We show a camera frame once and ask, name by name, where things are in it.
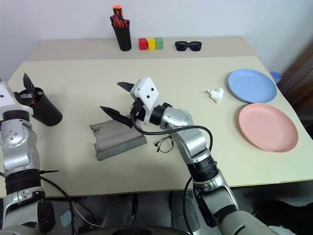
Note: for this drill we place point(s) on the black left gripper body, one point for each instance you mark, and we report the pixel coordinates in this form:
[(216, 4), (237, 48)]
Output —
[(22, 96)]

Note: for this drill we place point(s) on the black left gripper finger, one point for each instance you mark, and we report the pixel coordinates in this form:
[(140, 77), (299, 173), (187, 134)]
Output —
[(28, 82)]

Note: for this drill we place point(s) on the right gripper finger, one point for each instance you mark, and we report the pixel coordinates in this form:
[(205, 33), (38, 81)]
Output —
[(125, 86), (115, 114)]

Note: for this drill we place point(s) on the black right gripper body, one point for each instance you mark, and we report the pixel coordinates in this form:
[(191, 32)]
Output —
[(137, 109)]

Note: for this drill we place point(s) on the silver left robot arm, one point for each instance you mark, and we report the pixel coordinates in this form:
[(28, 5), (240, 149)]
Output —
[(14, 147)]

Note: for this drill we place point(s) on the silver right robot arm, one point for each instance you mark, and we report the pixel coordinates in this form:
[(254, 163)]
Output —
[(193, 143)]

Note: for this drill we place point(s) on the black rounded robot base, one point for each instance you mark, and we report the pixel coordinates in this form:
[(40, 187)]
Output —
[(137, 231)]

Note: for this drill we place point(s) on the grey glasses case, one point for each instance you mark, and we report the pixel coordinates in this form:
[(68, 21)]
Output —
[(117, 139)]

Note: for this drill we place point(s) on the black marker cup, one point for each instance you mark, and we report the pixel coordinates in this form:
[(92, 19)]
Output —
[(47, 112)]

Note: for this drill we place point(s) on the thin-framed eyeglasses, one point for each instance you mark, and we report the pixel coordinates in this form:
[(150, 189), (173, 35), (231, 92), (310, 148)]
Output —
[(164, 138)]

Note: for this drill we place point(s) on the red block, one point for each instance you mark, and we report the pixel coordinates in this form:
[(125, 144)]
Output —
[(142, 44)]

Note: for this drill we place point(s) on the tall black tool holder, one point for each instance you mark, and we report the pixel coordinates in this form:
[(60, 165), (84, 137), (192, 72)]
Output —
[(123, 38)]

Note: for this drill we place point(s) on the yellow block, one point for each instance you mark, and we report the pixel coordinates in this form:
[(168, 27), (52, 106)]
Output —
[(151, 44)]

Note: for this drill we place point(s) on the green block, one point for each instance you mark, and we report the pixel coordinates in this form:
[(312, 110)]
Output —
[(159, 43)]

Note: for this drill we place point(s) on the red black screwdriver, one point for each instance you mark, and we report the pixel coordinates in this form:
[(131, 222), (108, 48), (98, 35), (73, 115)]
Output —
[(125, 22), (115, 21)]

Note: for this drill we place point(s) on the black sunglasses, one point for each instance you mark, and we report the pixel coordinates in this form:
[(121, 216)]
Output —
[(182, 46)]

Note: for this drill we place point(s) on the orange-tipped black screwdriver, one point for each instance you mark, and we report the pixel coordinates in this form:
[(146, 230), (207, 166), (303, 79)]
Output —
[(117, 11)]

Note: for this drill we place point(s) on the crumpled white tissue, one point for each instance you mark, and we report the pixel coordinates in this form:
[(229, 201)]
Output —
[(216, 95)]

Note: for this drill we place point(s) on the black zip tie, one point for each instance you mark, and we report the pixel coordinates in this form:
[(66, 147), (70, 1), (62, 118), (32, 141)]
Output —
[(50, 171)]

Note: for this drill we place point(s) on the dark grey rounded shape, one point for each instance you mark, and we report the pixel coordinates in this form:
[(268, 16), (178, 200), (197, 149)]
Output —
[(181, 211), (119, 211)]

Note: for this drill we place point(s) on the small blue-grey box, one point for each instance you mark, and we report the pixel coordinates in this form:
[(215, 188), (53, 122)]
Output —
[(66, 218)]

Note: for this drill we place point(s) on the blue plate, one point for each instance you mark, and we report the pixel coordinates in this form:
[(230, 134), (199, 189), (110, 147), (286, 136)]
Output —
[(252, 85)]

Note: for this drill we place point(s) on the pink plate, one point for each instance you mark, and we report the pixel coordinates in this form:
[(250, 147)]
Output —
[(267, 127)]

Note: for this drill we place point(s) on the small blue round container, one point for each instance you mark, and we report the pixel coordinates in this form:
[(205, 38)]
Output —
[(276, 77)]

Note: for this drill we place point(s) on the brown wooden furniture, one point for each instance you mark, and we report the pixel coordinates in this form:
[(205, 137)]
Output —
[(302, 73)]

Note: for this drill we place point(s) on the black bundle under table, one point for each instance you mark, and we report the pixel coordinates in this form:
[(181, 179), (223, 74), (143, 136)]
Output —
[(283, 215)]

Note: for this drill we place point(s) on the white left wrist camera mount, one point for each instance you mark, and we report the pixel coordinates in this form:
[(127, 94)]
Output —
[(6, 98)]

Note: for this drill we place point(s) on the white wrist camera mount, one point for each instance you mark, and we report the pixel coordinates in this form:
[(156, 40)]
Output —
[(146, 93), (6, 98)]

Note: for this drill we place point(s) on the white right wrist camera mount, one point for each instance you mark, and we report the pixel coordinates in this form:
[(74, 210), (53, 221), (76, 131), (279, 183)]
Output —
[(146, 93)]

